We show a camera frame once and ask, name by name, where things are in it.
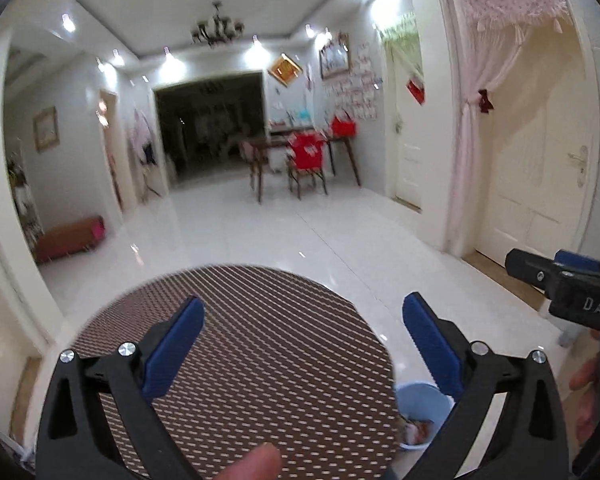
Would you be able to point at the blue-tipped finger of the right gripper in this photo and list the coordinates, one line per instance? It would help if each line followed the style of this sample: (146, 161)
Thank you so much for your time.
(577, 262)

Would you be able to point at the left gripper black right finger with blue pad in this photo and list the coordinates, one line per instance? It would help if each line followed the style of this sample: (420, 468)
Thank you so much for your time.
(506, 421)

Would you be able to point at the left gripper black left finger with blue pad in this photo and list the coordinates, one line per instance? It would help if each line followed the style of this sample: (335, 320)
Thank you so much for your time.
(74, 437)

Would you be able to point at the blue trash bin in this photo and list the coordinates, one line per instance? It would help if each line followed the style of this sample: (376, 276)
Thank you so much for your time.
(423, 410)

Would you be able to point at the person's right hand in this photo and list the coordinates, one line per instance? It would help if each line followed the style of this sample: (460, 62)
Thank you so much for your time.
(579, 406)

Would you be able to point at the person's left thumb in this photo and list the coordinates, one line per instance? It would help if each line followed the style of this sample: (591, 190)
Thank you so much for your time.
(262, 463)

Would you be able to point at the cream panel door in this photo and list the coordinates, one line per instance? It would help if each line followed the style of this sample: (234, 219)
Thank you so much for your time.
(538, 137)

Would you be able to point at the brown red bench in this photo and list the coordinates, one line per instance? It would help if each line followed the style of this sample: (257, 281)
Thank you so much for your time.
(69, 239)

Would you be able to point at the brown polka dot tablecloth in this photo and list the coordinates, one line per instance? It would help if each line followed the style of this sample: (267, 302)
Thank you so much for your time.
(281, 359)

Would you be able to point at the white door with red sign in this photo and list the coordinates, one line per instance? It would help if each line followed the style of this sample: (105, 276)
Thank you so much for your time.
(405, 126)

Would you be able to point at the pink lace curtain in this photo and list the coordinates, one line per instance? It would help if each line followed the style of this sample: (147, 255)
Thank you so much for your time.
(492, 34)

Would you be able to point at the red basket on table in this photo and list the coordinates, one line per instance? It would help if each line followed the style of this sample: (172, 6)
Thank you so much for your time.
(344, 127)

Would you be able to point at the coat rack with clothes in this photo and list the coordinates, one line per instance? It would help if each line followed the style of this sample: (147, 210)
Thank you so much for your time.
(142, 142)

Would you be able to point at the chair with red cover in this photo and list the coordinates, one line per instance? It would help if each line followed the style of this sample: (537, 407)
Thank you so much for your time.
(306, 159)

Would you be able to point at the dark wooden dining table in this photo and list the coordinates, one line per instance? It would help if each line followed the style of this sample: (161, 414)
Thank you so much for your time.
(258, 149)

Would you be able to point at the black chandelier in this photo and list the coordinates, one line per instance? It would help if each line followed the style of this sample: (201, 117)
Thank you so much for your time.
(218, 29)

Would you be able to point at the framed picture right wall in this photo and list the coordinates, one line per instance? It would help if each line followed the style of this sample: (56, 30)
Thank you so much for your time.
(334, 57)

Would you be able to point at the framed picture wall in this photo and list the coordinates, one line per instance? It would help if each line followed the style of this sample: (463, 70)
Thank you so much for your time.
(45, 128)
(334, 57)

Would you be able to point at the framed picture left wall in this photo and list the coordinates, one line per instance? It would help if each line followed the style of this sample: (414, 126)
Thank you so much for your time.
(45, 128)

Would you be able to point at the red diamond wall decoration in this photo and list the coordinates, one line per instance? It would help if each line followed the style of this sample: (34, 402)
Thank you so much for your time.
(285, 70)

